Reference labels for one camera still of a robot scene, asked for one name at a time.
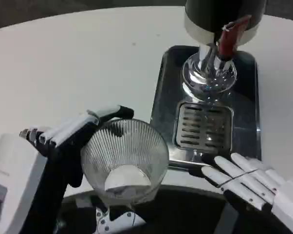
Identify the red tap lever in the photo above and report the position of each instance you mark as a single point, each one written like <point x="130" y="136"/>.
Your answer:
<point x="230" y="39"/>

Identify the black drink dispenser chrome stand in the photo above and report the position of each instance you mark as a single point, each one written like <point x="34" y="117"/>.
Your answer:
<point x="207" y="14"/>

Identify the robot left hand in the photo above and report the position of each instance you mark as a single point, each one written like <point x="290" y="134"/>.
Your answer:
<point x="51" y="156"/>

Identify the slotted steel drain grid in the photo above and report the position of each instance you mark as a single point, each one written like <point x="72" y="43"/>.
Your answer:
<point x="202" y="126"/>

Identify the clear ribbed glass cup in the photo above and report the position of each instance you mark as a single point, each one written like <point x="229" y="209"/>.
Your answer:
<point x="127" y="156"/>

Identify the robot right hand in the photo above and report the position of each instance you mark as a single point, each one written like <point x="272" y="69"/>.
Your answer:
<point x="243" y="178"/>

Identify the steel drip tray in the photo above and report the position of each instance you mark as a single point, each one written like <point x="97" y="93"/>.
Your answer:
<point x="166" y="102"/>

